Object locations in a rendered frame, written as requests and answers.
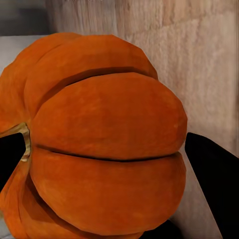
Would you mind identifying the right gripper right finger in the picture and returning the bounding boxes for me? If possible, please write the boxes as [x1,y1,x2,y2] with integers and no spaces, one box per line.
[185,132,239,239]

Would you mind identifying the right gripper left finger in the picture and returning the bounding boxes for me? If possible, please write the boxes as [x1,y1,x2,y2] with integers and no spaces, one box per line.
[0,132,26,192]

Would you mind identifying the pumpkin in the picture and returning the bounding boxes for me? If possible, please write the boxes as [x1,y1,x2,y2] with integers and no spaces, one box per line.
[0,32,188,239]

